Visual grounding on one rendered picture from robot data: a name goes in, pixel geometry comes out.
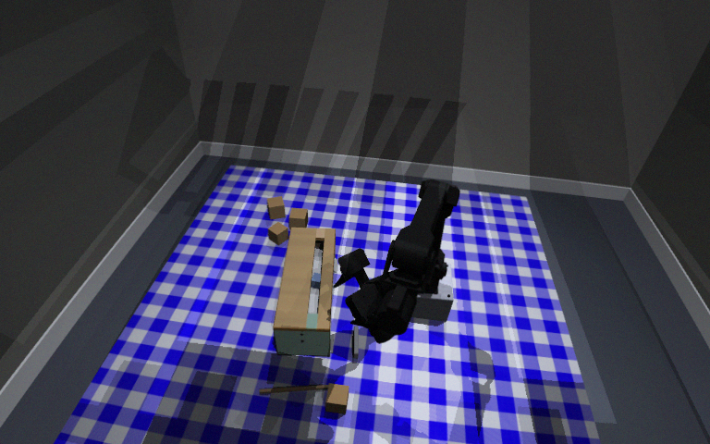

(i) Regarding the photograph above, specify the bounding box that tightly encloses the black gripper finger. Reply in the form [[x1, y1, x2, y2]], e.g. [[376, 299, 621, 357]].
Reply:
[[333, 267, 355, 288], [350, 319, 373, 336]]

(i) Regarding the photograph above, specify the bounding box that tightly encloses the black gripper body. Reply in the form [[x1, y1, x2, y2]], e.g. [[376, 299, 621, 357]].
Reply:
[[338, 248, 396, 344]]

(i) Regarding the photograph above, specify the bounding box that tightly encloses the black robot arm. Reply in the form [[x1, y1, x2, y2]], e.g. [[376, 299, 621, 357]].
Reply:
[[345, 179, 460, 335]]

